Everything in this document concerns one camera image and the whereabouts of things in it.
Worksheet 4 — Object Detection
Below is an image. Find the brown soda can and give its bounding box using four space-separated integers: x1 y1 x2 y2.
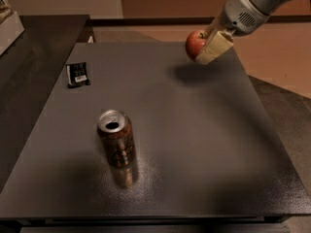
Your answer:
97 110 135 168

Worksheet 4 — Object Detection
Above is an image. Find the white box on counter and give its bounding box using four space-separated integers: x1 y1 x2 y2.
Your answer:
0 0 24 55

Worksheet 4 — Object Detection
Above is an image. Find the red apple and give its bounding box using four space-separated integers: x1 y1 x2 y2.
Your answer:
185 30 207 60

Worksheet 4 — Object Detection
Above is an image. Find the black snack packet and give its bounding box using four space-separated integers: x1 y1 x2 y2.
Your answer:
66 62 90 88

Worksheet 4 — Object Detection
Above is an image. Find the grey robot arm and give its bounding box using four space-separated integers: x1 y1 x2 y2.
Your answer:
194 0 292 65

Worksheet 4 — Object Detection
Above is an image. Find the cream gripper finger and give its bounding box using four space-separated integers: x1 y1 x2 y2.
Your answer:
195 31 233 65
205 15 224 37

